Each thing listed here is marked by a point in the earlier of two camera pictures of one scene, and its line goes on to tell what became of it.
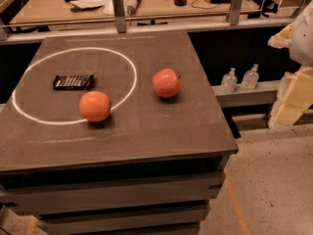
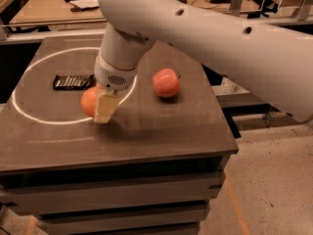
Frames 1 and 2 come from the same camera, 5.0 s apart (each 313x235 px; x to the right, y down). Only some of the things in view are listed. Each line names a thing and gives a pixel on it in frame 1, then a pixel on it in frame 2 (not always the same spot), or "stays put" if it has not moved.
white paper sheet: (93, 1) stays put
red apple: (165, 82) stays put
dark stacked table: (113, 133) stays put
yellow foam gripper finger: (295, 91) -> (114, 79)
